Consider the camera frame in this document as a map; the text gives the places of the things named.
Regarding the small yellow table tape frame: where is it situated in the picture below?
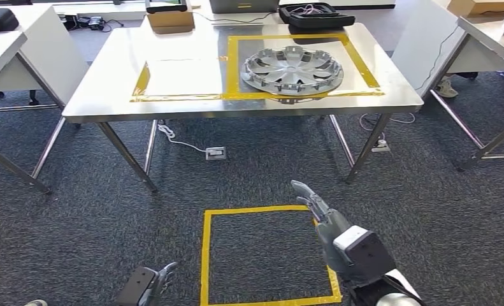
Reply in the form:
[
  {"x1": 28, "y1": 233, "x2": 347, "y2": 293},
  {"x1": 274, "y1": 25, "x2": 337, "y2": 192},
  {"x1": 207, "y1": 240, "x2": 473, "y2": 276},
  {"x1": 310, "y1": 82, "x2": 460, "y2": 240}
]
[{"x1": 129, "y1": 58, "x2": 230, "y2": 104}]

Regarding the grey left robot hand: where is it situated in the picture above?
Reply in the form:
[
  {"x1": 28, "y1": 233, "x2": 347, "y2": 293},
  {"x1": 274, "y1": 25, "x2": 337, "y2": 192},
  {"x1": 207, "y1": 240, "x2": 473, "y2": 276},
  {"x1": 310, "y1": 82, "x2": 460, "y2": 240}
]
[{"x1": 147, "y1": 261, "x2": 179, "y2": 306}]

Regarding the grey laptop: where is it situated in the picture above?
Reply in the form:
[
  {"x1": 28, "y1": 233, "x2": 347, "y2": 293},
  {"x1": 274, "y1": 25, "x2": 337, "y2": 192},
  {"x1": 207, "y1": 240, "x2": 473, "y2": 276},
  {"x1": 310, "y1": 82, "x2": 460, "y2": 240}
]
[{"x1": 208, "y1": 0, "x2": 280, "y2": 15}]

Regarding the thin black cable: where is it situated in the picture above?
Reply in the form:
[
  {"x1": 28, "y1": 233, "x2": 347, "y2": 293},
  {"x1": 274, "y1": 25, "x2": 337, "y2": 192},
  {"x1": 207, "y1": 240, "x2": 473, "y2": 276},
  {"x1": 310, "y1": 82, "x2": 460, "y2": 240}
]
[{"x1": 414, "y1": 27, "x2": 460, "y2": 92}]

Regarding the steel table with white panel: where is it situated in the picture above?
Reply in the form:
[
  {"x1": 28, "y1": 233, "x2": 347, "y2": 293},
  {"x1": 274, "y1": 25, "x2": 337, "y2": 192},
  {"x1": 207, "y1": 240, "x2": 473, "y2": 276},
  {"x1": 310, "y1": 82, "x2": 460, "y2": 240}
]
[
  {"x1": 391, "y1": 0, "x2": 504, "y2": 172},
  {"x1": 0, "y1": 4, "x2": 90, "y2": 196}
]

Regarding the black foam-lined open case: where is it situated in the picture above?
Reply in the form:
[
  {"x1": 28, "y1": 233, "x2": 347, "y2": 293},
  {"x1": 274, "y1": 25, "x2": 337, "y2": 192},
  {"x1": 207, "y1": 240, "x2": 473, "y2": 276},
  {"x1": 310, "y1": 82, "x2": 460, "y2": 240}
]
[{"x1": 278, "y1": 1, "x2": 357, "y2": 31}]

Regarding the grey floor outlet box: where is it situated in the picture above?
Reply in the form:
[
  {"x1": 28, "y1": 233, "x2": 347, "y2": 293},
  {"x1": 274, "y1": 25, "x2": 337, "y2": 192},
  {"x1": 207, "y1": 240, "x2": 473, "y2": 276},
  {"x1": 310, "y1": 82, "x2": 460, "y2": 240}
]
[
  {"x1": 205, "y1": 146, "x2": 228, "y2": 162},
  {"x1": 371, "y1": 138, "x2": 391, "y2": 154}
]

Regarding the steel workbench table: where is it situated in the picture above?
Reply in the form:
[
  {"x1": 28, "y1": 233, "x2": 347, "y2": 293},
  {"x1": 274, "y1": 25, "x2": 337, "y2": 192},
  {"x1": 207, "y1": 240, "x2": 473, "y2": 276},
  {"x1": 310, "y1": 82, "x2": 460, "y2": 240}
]
[{"x1": 61, "y1": 22, "x2": 425, "y2": 196}]

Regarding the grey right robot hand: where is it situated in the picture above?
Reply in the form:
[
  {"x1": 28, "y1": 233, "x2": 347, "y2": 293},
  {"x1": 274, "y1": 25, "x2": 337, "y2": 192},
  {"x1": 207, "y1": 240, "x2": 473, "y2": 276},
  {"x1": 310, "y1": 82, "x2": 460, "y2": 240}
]
[{"x1": 291, "y1": 180, "x2": 355, "y2": 273}]

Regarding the large yellow table tape frame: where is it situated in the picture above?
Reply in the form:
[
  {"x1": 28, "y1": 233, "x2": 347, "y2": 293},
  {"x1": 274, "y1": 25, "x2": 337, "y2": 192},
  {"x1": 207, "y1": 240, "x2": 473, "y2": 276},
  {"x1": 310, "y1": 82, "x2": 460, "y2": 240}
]
[{"x1": 225, "y1": 32, "x2": 386, "y2": 101}]

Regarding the white desk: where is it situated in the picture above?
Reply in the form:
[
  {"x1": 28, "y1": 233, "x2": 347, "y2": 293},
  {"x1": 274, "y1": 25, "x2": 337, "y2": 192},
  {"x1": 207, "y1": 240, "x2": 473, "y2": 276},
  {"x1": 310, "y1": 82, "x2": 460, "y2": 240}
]
[{"x1": 140, "y1": 0, "x2": 287, "y2": 26}]

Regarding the silver plastic wheel hubcap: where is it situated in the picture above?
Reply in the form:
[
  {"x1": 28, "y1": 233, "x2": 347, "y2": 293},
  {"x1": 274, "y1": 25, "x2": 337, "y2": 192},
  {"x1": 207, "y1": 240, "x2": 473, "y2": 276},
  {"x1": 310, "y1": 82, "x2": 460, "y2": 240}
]
[{"x1": 240, "y1": 45, "x2": 345, "y2": 98}]

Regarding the brown cardboard box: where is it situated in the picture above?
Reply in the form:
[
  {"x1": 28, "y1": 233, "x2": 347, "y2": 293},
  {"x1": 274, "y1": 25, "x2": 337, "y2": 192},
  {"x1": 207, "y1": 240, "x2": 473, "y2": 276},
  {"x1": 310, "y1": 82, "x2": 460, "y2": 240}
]
[
  {"x1": 446, "y1": 0, "x2": 504, "y2": 18},
  {"x1": 145, "y1": 0, "x2": 196, "y2": 29}
]

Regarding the yellow floor tape square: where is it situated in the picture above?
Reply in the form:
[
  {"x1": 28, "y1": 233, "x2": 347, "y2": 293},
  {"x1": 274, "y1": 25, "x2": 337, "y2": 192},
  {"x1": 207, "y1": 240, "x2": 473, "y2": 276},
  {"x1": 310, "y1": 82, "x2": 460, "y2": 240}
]
[{"x1": 199, "y1": 204, "x2": 343, "y2": 306}]

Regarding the black laptop cable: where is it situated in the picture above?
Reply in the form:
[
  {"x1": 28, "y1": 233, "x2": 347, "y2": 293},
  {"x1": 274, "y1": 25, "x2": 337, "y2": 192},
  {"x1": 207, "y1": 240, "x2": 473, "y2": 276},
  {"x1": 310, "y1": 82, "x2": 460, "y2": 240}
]
[{"x1": 192, "y1": 11, "x2": 280, "y2": 26}]

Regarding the white cable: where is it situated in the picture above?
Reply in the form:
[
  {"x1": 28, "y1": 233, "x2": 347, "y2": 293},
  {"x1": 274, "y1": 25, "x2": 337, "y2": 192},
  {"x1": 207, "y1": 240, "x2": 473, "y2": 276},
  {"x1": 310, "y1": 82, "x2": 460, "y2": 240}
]
[
  {"x1": 156, "y1": 120, "x2": 208, "y2": 153},
  {"x1": 357, "y1": 111, "x2": 417, "y2": 143}
]

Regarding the black adapters and cables pile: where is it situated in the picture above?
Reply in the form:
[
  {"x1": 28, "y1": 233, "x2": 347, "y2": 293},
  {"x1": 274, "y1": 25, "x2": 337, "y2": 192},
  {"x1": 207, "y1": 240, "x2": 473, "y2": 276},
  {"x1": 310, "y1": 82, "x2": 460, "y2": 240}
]
[{"x1": 61, "y1": 14, "x2": 126, "y2": 34}]

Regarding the black remote controller with screen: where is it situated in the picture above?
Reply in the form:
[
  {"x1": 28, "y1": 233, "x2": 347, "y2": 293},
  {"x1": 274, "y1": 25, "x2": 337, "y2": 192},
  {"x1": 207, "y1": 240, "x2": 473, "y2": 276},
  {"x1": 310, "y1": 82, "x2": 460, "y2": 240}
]
[{"x1": 145, "y1": 0, "x2": 189, "y2": 15}]

